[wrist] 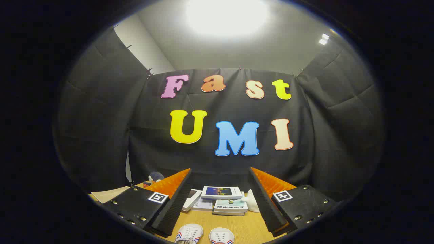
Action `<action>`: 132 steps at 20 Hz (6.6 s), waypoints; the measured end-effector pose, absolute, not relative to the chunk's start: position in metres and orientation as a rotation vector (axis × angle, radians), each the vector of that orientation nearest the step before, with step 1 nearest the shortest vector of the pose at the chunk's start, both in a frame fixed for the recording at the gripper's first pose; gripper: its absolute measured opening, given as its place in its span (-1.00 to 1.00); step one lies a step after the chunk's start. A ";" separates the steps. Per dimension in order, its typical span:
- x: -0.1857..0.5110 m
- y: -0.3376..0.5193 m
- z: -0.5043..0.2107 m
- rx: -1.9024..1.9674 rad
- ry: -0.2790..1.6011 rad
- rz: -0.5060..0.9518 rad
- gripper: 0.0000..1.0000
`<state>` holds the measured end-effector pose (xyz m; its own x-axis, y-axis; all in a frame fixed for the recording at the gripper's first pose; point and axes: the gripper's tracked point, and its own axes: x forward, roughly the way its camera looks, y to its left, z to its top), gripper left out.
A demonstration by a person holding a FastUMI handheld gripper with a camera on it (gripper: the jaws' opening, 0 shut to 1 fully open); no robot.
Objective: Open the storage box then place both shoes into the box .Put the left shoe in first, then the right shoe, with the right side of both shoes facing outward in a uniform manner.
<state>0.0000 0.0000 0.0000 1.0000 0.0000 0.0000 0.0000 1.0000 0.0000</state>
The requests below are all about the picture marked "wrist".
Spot thick white book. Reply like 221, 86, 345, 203
213, 209, 247, 216

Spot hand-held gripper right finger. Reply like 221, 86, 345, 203
249, 167, 339, 238

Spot white canvas shoe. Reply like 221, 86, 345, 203
209, 227, 235, 244
175, 224, 204, 244

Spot white book with blue picture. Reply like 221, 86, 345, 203
201, 186, 243, 200

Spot large ceiling light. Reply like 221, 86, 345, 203
186, 0, 269, 35

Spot white duck plush toy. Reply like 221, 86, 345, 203
241, 189, 260, 213

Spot beige fabric storage box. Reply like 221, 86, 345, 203
91, 186, 131, 204

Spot teal cover book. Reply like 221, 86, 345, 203
213, 198, 248, 212

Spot penguin plush toy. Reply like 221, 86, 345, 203
143, 171, 165, 188

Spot white book with portrait cover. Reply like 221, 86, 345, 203
181, 189, 203, 212

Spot thin white text booklet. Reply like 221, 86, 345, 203
192, 198, 217, 212

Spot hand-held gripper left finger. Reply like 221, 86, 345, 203
102, 168, 193, 238

